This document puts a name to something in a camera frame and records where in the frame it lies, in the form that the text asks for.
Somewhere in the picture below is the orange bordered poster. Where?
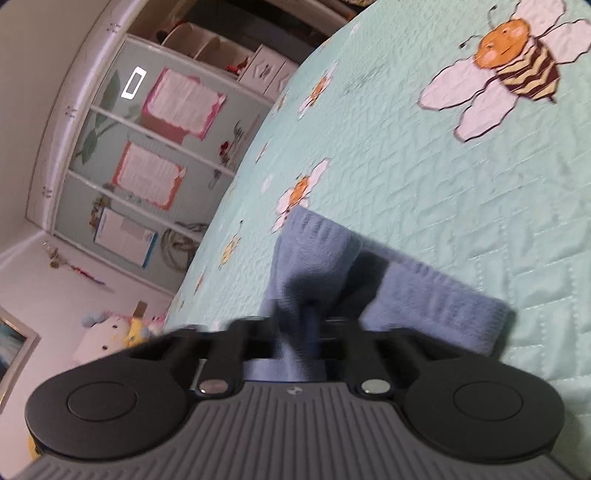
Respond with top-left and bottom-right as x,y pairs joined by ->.
112,141 -> 188,210

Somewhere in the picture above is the wall lamp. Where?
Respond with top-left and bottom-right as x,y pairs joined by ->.
44,242 -> 64,271

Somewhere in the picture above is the white cat plush toy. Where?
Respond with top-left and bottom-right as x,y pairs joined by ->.
71,310 -> 166,365

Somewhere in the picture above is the framed wedding photo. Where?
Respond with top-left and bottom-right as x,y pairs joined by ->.
0,307 -> 41,402

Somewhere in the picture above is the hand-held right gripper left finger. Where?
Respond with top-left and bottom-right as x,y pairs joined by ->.
126,316 -> 281,398

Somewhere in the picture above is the white drawer cabinet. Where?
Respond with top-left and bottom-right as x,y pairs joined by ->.
238,44 -> 298,99

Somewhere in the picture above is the blue bordered poster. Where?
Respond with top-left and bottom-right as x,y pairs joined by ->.
93,206 -> 158,269

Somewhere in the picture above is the red hanging decoration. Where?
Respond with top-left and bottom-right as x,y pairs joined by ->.
69,265 -> 115,292

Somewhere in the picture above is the bee print bedspread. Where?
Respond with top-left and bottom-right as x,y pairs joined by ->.
164,0 -> 591,480

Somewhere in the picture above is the pink bordered poster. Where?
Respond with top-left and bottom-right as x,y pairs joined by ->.
141,68 -> 227,141

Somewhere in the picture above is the wardrobe with sliding doors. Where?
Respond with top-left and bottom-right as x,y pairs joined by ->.
25,0 -> 352,301

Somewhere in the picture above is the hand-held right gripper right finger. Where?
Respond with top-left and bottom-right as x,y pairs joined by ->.
320,318 -> 462,398

